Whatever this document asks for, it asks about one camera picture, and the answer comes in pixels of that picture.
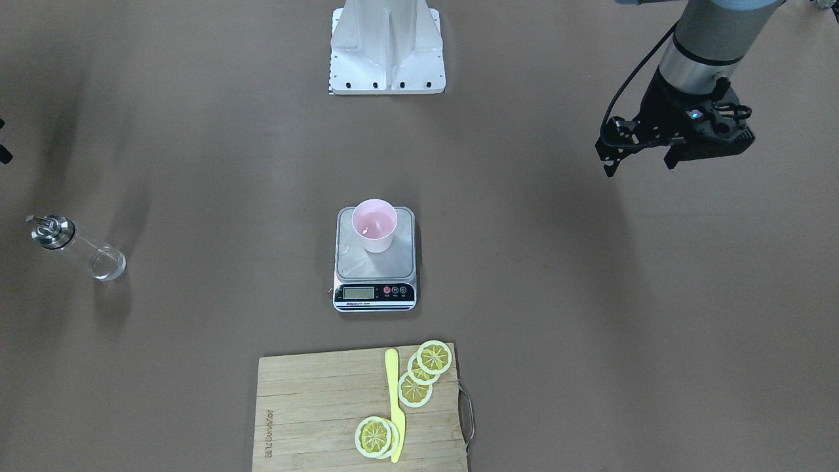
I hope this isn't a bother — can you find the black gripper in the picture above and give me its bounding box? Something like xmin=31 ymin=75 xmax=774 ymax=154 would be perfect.
xmin=595 ymin=71 xmax=756 ymax=178

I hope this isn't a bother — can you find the glass sauce dispenser bottle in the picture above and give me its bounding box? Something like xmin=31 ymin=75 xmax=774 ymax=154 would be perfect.
xmin=25 ymin=214 xmax=128 ymax=282

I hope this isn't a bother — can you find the pink paper cup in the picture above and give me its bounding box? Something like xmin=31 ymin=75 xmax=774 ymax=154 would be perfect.
xmin=351 ymin=199 xmax=398 ymax=254

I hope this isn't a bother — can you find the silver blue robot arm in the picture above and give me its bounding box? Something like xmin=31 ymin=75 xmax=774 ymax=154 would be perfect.
xmin=595 ymin=1 xmax=780 ymax=177

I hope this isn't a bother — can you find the digital kitchen scale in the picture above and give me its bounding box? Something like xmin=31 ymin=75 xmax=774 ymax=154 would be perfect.
xmin=332 ymin=206 xmax=419 ymax=313

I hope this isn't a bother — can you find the lemon slice middle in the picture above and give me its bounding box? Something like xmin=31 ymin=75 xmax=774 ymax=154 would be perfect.
xmin=406 ymin=352 xmax=440 ymax=385

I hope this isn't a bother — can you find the yellow plastic knife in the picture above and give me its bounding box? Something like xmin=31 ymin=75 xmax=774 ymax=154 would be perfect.
xmin=384 ymin=347 xmax=406 ymax=463

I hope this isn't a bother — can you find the lemon slice lower stack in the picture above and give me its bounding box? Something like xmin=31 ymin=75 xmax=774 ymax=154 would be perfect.
xmin=397 ymin=373 xmax=433 ymax=408

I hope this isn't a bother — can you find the lemon slice behind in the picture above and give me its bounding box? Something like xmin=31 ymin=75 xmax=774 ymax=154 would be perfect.
xmin=376 ymin=419 xmax=400 ymax=460

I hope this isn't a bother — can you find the lemon slice front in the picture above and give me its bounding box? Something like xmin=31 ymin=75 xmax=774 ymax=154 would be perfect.
xmin=354 ymin=416 xmax=390 ymax=459

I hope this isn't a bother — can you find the bamboo cutting board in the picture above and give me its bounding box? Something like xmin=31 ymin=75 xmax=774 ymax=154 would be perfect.
xmin=252 ymin=347 xmax=469 ymax=471

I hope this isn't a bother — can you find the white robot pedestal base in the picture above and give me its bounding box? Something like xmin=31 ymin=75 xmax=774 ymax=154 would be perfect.
xmin=328 ymin=1 xmax=446 ymax=96

